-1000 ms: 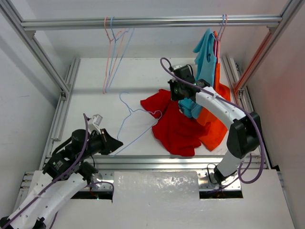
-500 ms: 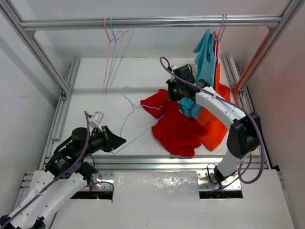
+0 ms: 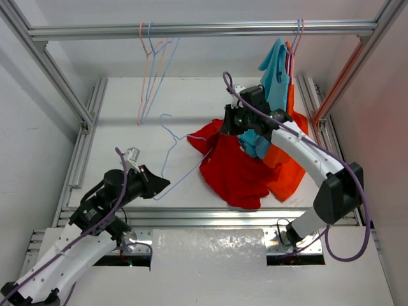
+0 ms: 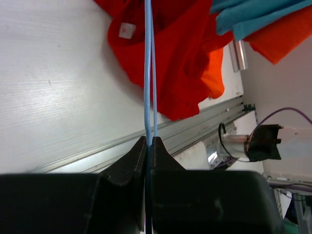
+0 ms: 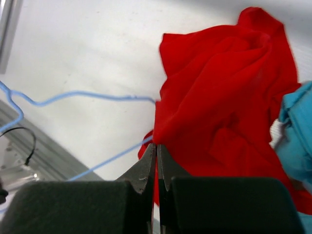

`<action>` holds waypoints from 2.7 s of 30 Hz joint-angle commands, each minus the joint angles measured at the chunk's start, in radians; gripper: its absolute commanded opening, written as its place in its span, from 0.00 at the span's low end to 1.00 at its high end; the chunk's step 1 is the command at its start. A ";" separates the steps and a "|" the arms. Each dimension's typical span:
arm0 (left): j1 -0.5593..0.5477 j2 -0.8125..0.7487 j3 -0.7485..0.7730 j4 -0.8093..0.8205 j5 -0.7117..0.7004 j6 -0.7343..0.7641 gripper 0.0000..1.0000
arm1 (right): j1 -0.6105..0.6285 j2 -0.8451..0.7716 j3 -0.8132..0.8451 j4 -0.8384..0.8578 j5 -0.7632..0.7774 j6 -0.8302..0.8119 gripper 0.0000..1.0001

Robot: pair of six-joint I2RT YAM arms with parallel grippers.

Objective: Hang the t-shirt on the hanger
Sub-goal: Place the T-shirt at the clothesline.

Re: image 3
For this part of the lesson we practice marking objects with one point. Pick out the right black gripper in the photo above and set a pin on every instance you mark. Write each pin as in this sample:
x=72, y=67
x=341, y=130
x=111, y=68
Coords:
x=229, y=127

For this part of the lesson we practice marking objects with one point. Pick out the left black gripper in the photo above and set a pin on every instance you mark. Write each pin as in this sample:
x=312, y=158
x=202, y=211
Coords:
x=148, y=182

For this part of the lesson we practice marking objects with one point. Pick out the red t shirt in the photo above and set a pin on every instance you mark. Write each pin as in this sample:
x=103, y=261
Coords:
x=236, y=177

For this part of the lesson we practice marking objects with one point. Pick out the blue wire hanger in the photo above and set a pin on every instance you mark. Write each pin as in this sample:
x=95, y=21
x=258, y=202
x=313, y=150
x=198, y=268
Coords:
x=168, y=57
x=176, y=140

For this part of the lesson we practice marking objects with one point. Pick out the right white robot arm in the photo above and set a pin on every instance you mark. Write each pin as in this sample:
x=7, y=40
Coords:
x=340, y=185

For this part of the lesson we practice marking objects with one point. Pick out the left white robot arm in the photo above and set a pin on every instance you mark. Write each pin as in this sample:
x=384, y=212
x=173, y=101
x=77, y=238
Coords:
x=92, y=231

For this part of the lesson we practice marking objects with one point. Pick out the light blue t shirt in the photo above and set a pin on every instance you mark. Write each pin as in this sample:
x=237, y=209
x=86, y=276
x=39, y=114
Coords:
x=275, y=80

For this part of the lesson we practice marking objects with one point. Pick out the orange t shirt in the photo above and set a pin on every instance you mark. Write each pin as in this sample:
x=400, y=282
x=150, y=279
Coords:
x=287, y=173

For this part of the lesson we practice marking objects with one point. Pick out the blue hanger holding shirt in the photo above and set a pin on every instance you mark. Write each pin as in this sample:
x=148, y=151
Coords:
x=294, y=46

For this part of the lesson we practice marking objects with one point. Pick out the pink hanger holding shirt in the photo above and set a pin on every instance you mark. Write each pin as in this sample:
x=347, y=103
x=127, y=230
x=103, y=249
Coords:
x=295, y=54

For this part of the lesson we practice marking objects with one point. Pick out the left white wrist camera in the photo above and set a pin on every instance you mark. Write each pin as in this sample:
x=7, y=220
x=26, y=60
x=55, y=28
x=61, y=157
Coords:
x=131, y=157

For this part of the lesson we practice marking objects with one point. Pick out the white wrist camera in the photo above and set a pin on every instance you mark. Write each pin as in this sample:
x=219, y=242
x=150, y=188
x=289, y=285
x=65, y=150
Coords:
x=131, y=157
x=236, y=103

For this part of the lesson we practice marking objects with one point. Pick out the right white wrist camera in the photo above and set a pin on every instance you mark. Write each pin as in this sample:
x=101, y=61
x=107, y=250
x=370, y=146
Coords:
x=236, y=103

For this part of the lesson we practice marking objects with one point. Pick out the aluminium front rail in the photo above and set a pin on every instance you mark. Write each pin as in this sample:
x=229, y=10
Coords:
x=206, y=217

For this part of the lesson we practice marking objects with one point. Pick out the aluminium rail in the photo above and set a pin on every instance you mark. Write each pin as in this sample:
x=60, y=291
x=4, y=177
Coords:
x=196, y=30
x=206, y=217

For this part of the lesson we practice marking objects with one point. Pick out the pink wire hanger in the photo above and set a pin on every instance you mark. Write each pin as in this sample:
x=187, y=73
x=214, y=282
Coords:
x=154, y=56

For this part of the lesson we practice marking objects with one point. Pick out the aluminium top rail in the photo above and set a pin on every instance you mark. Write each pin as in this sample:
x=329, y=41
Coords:
x=196, y=30

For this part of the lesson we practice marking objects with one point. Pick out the orange diagonal frame bar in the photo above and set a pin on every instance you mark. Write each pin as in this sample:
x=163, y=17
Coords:
x=329, y=99

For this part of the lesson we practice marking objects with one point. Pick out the aluminium left frame post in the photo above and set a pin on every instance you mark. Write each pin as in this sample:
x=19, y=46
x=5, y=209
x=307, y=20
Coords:
x=15, y=20

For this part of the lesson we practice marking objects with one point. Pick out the aluminium frame post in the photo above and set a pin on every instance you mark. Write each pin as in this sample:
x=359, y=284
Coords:
x=386, y=16
x=15, y=20

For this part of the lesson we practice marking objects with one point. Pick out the aluminium right frame post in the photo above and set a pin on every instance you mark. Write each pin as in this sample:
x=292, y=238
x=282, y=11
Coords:
x=386, y=16

